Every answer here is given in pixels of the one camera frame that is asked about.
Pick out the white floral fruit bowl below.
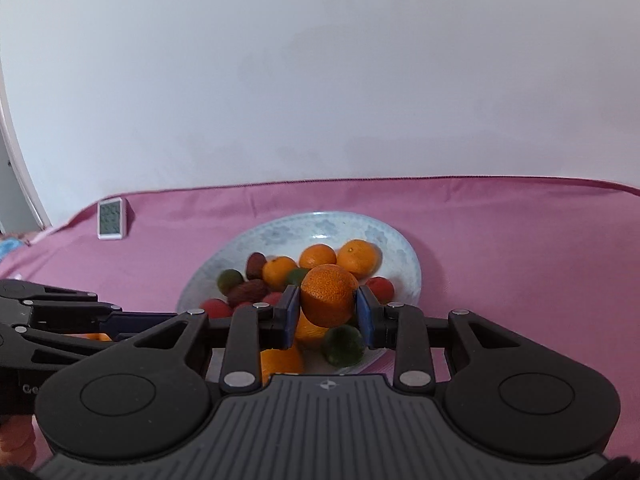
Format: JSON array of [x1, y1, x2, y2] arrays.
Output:
[[176, 210, 423, 376]]

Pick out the pink floral tablecloth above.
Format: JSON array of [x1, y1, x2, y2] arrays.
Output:
[[1, 178, 639, 456]]

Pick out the white digital clock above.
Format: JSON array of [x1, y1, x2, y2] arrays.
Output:
[[98, 197, 128, 240]]

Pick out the front orange in bowl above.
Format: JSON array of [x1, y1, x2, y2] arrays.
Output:
[[336, 240, 382, 280]]

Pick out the window frame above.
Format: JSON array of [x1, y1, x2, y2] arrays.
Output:
[[1, 77, 51, 231]]

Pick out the dark green lime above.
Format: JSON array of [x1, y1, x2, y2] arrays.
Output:
[[321, 325, 366, 367]]

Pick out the person's left hand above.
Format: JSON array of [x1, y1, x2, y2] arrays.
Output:
[[0, 415, 37, 469]]

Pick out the mandarin orange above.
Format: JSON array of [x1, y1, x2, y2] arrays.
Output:
[[300, 264, 359, 328]]

